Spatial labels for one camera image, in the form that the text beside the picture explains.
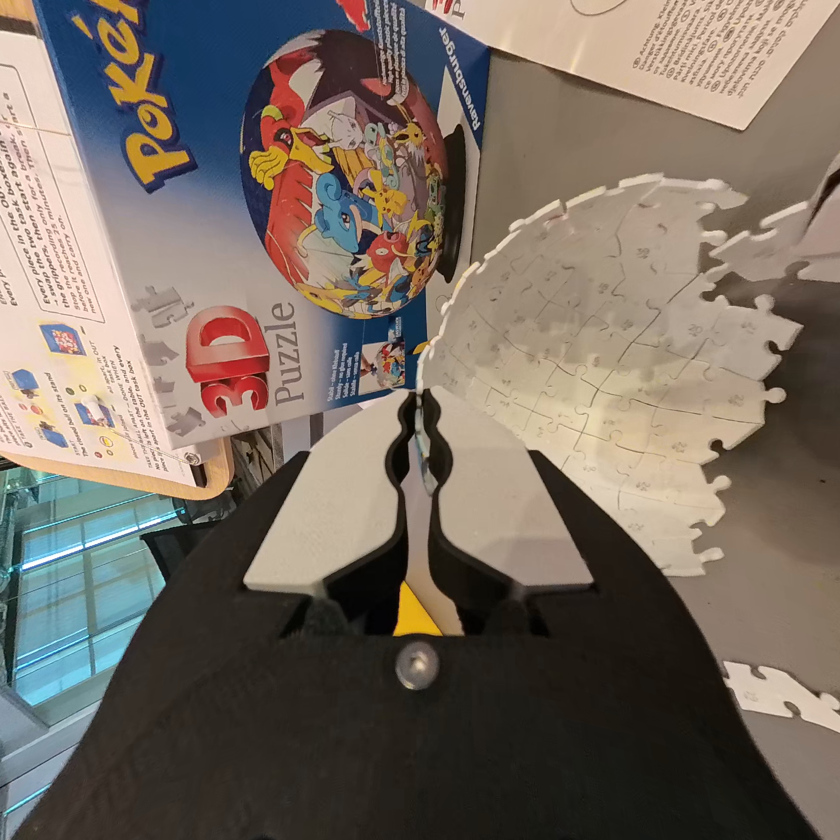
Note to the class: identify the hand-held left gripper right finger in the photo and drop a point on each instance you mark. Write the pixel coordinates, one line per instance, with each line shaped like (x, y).
(505, 518)

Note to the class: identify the partly built puzzle ball shell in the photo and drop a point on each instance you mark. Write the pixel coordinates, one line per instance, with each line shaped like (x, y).
(590, 341)

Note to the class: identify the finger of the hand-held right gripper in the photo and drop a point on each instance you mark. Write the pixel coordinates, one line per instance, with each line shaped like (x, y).
(829, 190)

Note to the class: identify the instruction sign board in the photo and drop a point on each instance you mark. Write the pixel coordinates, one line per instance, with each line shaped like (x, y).
(52, 262)

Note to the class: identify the white instruction sheet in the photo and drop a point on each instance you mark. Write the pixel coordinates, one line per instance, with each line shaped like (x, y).
(656, 59)

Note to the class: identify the yellow box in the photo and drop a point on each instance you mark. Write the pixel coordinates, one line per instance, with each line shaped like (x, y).
(410, 613)

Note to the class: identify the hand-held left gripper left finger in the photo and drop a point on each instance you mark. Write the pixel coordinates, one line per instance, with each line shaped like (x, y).
(328, 512)

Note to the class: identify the white puzzle piece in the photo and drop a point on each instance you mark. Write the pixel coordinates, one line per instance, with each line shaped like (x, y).
(768, 692)

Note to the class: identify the blue puzzle box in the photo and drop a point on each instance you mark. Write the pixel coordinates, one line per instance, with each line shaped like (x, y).
(216, 197)

